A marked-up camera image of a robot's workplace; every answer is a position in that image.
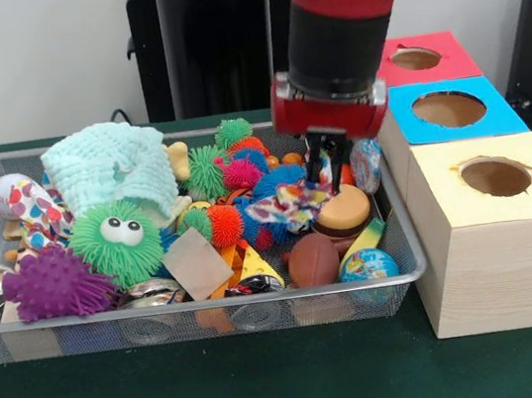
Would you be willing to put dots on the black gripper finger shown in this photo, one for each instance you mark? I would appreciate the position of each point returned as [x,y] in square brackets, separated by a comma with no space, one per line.
[314,159]
[341,163]

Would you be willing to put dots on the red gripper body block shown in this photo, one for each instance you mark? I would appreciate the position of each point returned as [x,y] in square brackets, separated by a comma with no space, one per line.
[324,117]

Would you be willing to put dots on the clear plastic bottle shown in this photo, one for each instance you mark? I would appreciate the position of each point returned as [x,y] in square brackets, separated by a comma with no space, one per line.
[367,169]

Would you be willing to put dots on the colourful spotted cloth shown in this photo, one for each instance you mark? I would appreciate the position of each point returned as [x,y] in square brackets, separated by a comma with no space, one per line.
[291,200]

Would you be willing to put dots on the mint green knitted cloth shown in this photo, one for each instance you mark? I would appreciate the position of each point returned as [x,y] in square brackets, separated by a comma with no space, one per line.
[101,168]

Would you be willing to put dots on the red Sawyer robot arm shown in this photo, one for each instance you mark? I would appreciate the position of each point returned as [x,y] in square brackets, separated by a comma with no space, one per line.
[336,33]

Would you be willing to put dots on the wooden box with three holes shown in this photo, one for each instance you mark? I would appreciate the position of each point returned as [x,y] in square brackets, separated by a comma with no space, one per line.
[498,274]

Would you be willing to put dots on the shallow clear mesh bin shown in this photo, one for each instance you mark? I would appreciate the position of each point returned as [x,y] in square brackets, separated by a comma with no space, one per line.
[116,336]

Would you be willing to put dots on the blue spiky rubber ball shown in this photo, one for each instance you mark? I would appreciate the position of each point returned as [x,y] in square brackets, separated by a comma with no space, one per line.
[283,176]

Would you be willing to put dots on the toy hamburger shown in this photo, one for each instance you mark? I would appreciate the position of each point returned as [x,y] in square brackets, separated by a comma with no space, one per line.
[348,209]

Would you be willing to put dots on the small brown football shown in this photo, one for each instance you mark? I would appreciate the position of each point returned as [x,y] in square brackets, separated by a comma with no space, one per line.
[313,262]

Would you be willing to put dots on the small globe ball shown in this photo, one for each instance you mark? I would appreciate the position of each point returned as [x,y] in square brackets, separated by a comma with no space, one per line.
[367,264]

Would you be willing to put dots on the plain wooden block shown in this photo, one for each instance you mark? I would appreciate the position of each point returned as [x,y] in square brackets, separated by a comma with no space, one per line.
[196,264]

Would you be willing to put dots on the green spiky toy with eyes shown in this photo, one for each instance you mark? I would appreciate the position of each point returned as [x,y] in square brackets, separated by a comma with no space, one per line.
[112,262]

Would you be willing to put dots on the doll in spotted dress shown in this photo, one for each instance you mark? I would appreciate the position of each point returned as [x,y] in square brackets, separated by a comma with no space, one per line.
[37,208]

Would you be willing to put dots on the purple spiky rubber toy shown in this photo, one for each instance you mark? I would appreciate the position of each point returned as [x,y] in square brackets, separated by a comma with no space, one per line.
[52,291]

